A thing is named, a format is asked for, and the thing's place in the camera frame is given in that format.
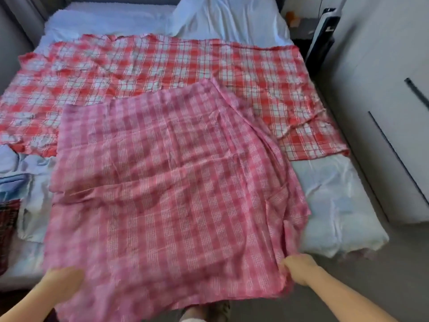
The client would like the person's left hand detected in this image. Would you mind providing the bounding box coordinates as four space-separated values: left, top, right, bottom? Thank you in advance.
40 265 87 301

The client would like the person's right hand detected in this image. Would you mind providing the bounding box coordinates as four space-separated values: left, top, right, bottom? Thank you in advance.
282 253 322 288

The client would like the red green plaid cloth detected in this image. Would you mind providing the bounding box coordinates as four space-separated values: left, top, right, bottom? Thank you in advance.
0 199 23 276

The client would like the pink gingham sheet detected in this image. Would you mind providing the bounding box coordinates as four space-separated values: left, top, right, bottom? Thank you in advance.
42 77 313 322

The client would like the red white plaid cloth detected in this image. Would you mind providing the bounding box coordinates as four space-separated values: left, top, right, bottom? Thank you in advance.
0 33 351 162

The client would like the person's left forearm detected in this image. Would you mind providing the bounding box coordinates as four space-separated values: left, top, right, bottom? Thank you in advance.
0 286 61 322

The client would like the person's right forearm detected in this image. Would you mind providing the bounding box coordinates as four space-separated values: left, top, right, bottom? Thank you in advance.
303 270 401 322

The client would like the person's left leg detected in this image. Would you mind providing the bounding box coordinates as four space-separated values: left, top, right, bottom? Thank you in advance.
179 305 210 322

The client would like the white bed sheet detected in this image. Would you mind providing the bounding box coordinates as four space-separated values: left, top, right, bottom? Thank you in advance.
0 2 391 294

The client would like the olive sandal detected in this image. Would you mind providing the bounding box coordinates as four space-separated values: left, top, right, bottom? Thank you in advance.
205 300 233 322

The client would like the white wardrobe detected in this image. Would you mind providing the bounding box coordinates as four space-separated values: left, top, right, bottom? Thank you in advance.
320 0 429 225

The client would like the black white standing device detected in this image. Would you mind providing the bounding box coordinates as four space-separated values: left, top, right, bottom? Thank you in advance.
305 6 345 79

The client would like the dark nightstand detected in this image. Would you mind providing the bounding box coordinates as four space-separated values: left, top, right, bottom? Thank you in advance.
288 17 324 62

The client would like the white pillow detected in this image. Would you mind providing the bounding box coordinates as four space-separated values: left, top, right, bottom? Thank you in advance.
168 0 294 50

